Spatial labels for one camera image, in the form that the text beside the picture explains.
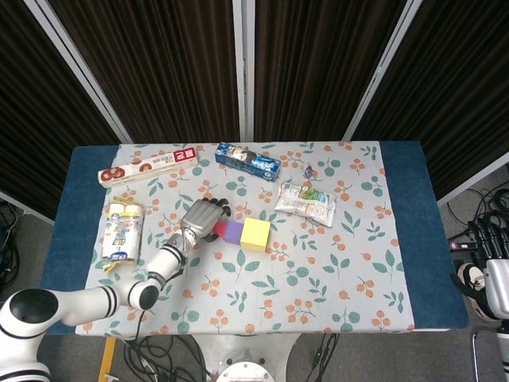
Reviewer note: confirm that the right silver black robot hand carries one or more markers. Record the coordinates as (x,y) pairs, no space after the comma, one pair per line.
(499,278)

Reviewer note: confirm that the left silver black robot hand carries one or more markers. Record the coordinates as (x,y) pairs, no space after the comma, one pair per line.
(200,217)

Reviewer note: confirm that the small red foam cube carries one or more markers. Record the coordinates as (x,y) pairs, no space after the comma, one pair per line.
(219,230)

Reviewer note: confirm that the purple foam cube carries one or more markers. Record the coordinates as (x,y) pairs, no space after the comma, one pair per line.
(234,232)

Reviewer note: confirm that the large yellow foam cube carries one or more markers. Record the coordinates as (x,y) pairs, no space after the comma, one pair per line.
(256,235)

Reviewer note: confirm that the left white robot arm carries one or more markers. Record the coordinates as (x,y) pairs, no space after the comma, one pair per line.
(91,298)

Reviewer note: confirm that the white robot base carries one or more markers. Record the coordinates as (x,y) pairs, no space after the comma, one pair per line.
(244,368)

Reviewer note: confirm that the white black sneaker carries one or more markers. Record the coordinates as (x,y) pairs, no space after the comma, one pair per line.
(471,284)

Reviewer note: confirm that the long red white box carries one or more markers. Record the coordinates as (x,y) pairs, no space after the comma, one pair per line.
(147,167)

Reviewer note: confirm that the blue snack package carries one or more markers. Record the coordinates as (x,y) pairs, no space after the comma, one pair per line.
(248,161)

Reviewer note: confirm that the yellow-white bottle pack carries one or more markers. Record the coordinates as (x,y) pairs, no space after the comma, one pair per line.
(121,235)

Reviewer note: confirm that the blue table cover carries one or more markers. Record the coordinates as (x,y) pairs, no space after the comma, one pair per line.
(417,223)

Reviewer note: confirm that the silver snack packet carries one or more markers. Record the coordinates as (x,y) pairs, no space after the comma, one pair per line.
(306,203)

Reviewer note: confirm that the small candy wrapper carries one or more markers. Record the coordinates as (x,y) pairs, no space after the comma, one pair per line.
(310,171)

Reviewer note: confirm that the floral patterned tablecloth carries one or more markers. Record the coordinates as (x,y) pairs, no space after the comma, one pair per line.
(298,286)

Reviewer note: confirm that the dark pleated partition panel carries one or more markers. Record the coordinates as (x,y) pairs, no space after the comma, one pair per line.
(318,67)
(159,71)
(449,91)
(36,131)

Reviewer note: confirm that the yellow floor tape strip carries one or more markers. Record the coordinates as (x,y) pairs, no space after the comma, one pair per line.
(106,358)

